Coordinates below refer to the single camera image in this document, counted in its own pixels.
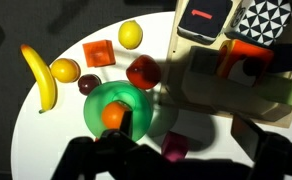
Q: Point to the magenta block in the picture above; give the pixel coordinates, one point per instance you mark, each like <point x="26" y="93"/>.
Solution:
<point x="174" y="146"/>

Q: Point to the yellow lemon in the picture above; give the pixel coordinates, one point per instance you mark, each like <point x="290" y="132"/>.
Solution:
<point x="130" y="34"/>

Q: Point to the black white patterned cube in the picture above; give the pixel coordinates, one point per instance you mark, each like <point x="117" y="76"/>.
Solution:
<point x="264" y="20"/>

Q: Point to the green block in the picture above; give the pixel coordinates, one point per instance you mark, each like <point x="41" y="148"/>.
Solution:
<point x="279" y="89"/>

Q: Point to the wooden tray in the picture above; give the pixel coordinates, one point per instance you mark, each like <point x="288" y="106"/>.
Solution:
<point x="216" y="93"/>

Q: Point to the dark cube with red mark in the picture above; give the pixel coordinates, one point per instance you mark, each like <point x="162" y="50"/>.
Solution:
<point x="204" y="16"/>

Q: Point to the dark purple plum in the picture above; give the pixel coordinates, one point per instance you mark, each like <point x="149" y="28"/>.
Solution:
<point x="88" y="84"/>

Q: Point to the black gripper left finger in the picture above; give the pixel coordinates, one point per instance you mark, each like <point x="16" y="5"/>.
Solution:
<point x="126" y="121"/>

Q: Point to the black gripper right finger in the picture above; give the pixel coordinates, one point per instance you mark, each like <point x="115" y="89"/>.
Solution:
<point x="249" y="136"/>

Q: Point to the orange block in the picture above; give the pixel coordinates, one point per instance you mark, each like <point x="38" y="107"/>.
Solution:
<point x="98" y="53"/>

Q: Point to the orange and white cube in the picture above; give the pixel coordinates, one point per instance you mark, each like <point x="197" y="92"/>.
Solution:
<point x="244" y="61"/>

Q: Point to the yellow banana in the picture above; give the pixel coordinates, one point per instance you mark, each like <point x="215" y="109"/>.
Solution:
<point x="44" y="78"/>

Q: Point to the red apple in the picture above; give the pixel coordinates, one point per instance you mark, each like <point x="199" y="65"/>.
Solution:
<point x="143" y="72"/>

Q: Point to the orange fruit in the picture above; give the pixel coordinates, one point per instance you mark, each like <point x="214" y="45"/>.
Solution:
<point x="112" y="115"/>

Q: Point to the yellow round fruit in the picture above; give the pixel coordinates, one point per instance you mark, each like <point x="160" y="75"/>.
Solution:
<point x="64" y="70"/>

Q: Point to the grey cube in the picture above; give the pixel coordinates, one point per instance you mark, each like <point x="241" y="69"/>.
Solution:
<point x="202" y="60"/>

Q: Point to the green plastic bowl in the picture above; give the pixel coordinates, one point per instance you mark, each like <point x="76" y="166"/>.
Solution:
<point x="139" y="110"/>

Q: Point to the dark blue cube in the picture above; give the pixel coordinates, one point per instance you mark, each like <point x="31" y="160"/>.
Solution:
<point x="286" y="57"/>

